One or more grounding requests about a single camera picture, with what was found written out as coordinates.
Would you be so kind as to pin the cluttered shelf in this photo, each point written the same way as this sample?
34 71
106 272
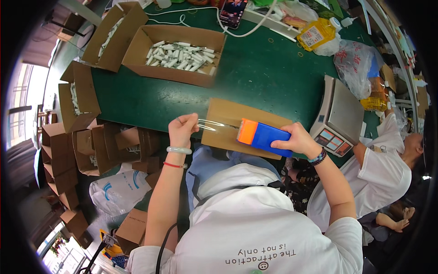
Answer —
407 51

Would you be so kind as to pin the closed brown cardboard carton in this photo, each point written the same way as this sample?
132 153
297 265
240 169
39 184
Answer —
133 229

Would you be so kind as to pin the person's right hand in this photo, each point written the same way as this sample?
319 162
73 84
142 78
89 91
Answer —
301 142

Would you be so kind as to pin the clear red-print plastic bag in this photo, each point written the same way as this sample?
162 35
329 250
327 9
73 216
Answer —
354 66

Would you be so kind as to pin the wide open cardboard box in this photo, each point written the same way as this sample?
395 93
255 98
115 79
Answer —
143 61

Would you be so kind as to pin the person's left hand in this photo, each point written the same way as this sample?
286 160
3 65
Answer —
181 135

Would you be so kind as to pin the grey weighing scale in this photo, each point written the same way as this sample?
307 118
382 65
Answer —
342 114

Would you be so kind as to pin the white plastic tray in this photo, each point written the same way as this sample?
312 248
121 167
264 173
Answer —
270 22

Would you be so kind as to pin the small open cardboard box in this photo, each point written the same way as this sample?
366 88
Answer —
85 99

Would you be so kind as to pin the white jade bangle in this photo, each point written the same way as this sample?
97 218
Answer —
178 150

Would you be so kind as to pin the yellow blue floor tool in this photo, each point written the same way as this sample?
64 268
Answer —
114 253

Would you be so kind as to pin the clear packing tape strip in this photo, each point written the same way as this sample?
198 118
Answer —
214 125

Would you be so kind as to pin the blue orange tape dispenser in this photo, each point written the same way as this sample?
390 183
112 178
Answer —
267 137

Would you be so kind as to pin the person's body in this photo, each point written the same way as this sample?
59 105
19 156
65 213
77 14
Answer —
253 226

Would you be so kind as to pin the yellow oil bottle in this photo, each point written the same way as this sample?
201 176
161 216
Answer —
316 33

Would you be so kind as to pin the black smartphone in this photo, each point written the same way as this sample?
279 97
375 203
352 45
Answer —
232 13

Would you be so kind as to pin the person's legs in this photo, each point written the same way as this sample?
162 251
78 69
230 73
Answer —
212 161

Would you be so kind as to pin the black stand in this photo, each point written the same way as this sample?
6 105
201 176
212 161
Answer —
95 255

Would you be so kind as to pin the white blue-print plastic bag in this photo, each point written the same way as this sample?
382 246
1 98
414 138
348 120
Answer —
119 191

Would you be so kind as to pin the flat brown cardboard box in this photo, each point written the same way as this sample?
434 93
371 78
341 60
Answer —
229 113

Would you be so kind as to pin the heap of cardboard boxes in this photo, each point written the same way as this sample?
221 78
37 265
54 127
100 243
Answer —
92 150

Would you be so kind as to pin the crumpled white plastic bag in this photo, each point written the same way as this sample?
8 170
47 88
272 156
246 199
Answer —
326 47

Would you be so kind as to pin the yellow snack packet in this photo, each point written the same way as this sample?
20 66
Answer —
375 99

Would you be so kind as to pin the pile of white tubes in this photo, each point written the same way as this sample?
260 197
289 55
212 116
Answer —
179 57

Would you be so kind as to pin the long open cardboard box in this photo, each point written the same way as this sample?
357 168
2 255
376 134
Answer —
116 51

